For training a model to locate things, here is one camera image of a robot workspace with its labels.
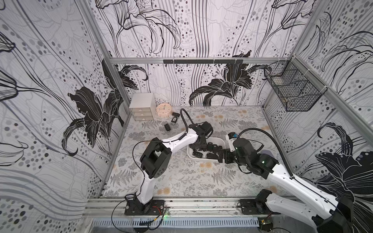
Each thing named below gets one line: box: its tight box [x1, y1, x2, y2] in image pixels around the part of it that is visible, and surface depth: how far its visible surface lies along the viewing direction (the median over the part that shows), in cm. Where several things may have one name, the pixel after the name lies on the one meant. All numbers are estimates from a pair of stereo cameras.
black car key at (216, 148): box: [212, 144, 221, 154], surface depth 95 cm
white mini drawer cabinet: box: [129, 92, 156, 122], surface depth 110 cm
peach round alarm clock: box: [156, 102, 172, 118], surface depth 116 cm
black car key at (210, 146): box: [207, 142, 214, 152], surface depth 97 cm
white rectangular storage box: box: [186, 136, 226, 162], surface depth 94 cm
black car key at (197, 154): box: [192, 150, 204, 159], surface depth 92 cm
